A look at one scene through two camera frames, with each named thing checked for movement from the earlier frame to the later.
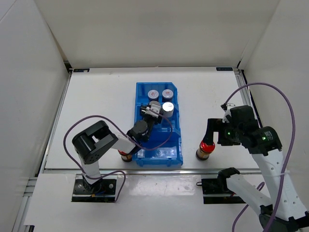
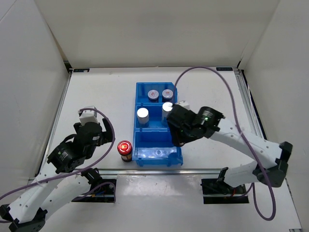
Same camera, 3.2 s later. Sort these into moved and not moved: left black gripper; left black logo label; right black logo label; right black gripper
Moved: left black gripper; right black gripper
Not moved: left black logo label; right black logo label
